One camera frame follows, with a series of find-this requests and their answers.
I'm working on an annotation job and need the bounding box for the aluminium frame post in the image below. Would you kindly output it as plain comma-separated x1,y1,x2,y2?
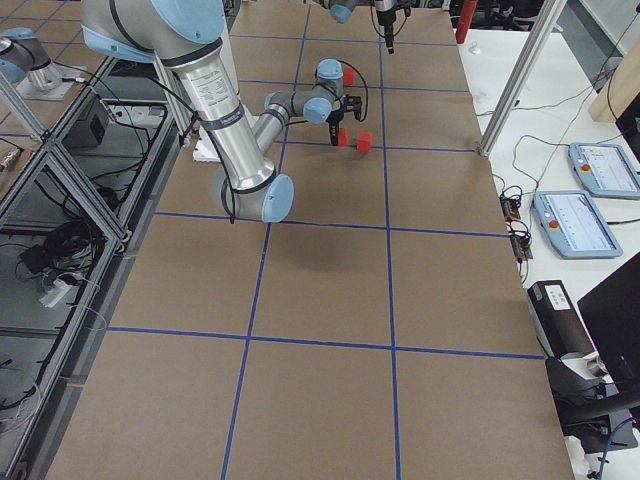
477,0,567,158

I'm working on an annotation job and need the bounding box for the small circuit board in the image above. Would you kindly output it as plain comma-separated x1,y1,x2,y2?
499,195,521,222

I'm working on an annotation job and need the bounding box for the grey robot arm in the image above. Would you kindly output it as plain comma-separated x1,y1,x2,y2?
82,0,344,223
313,0,411,54

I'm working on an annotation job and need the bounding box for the aluminium frame rack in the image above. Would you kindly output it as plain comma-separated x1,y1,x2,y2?
0,19,206,471

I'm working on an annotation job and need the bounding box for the black monitor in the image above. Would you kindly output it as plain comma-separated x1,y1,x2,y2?
578,254,639,388

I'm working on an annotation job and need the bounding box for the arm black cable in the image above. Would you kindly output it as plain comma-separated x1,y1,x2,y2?
284,59,370,126

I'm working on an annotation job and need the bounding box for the teach pendant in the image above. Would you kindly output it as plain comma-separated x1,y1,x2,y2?
533,190,623,260
568,143,639,200

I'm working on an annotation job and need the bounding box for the white power strip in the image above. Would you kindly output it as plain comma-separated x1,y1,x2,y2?
39,279,71,308

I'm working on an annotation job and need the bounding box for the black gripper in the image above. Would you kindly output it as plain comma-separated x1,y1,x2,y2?
326,107,345,146
375,7,396,54

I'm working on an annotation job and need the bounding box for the red cylinder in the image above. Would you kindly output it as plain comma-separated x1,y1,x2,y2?
455,0,477,44

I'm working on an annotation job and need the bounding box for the white pedestal base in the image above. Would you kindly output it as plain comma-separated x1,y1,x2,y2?
193,112,232,165

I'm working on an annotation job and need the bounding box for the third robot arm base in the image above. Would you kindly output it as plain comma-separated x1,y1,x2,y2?
1,27,79,101

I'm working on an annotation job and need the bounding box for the red block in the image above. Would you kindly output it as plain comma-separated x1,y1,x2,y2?
343,66,357,86
337,127,350,147

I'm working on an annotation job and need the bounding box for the teach pendant near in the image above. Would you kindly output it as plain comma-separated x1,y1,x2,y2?
533,190,623,260

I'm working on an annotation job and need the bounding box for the teach pendant far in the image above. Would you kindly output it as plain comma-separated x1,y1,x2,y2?
568,143,639,200

